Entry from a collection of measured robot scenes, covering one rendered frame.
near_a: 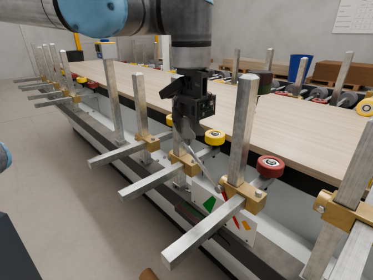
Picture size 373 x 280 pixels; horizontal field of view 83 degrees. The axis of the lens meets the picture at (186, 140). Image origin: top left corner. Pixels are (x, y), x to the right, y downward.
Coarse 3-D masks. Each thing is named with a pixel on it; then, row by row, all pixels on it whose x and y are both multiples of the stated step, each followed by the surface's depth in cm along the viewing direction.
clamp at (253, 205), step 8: (224, 176) 65; (224, 184) 62; (240, 184) 61; (248, 184) 61; (224, 192) 64; (232, 192) 61; (240, 192) 59; (248, 192) 58; (264, 192) 58; (248, 200) 57; (256, 200) 56; (264, 200) 58; (248, 208) 58; (256, 208) 56
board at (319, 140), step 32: (96, 64) 254; (128, 64) 254; (128, 96) 137; (224, 96) 132; (224, 128) 89; (256, 128) 89; (288, 128) 89; (320, 128) 89; (352, 128) 89; (288, 160) 68; (320, 160) 67
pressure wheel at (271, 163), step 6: (264, 156) 68; (270, 156) 68; (258, 162) 66; (264, 162) 66; (270, 162) 65; (276, 162) 66; (282, 162) 65; (258, 168) 66; (264, 168) 63; (270, 168) 62; (276, 168) 62; (282, 168) 63; (264, 174) 64; (270, 174) 63; (276, 174) 63; (282, 174) 65
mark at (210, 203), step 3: (210, 198) 70; (213, 198) 69; (207, 201) 72; (210, 201) 70; (213, 201) 69; (204, 204) 73; (207, 204) 72; (210, 204) 71; (213, 204) 70; (207, 207) 73; (210, 207) 71; (207, 210) 73; (210, 210) 72
